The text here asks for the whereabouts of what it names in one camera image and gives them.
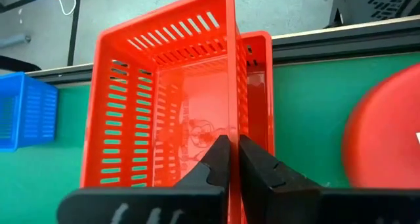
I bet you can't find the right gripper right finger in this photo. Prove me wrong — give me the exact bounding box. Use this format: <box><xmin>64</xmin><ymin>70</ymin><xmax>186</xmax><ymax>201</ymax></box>
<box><xmin>239</xmin><ymin>134</ymin><xmax>420</xmax><ymax>224</ymax></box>

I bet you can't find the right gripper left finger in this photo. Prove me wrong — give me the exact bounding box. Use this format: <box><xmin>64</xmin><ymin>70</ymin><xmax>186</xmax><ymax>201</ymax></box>
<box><xmin>56</xmin><ymin>134</ymin><xmax>231</xmax><ymax>224</ymax></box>

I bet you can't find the red plastic basket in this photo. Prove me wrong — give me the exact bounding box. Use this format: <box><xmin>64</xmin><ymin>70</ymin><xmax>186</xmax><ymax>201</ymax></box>
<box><xmin>240</xmin><ymin>30</ymin><xmax>276</xmax><ymax>156</ymax></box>
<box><xmin>79</xmin><ymin>0</ymin><xmax>244</xmax><ymax>224</ymax></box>

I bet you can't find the green table mat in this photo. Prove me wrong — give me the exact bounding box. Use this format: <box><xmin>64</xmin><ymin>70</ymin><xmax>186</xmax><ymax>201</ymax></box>
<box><xmin>0</xmin><ymin>52</ymin><xmax>420</xmax><ymax>224</ymax></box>

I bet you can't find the red desk lamp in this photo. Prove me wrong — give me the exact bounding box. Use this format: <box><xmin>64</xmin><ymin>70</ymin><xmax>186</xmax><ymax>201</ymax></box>
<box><xmin>340</xmin><ymin>62</ymin><xmax>420</xmax><ymax>189</ymax></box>

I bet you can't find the blue plastic basket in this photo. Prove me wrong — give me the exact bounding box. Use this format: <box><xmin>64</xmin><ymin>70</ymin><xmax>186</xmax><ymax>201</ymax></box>
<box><xmin>0</xmin><ymin>71</ymin><xmax>59</xmax><ymax>153</ymax></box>

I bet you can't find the gray floor object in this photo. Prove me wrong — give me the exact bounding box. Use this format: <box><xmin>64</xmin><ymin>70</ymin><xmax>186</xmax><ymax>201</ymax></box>
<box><xmin>0</xmin><ymin>33</ymin><xmax>32</xmax><ymax>49</ymax></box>

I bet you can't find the black perforated crate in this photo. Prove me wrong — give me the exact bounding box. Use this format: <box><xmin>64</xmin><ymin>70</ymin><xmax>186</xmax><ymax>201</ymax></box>
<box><xmin>327</xmin><ymin>0</ymin><xmax>420</xmax><ymax>28</ymax></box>

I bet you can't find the black table frame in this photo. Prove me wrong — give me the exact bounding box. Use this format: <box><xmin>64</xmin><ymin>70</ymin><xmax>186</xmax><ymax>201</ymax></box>
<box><xmin>25</xmin><ymin>14</ymin><xmax>420</xmax><ymax>86</ymax></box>

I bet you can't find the white floor cable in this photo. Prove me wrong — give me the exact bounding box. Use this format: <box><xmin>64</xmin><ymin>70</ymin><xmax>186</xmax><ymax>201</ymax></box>
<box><xmin>58</xmin><ymin>0</ymin><xmax>77</xmax><ymax>16</ymax></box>

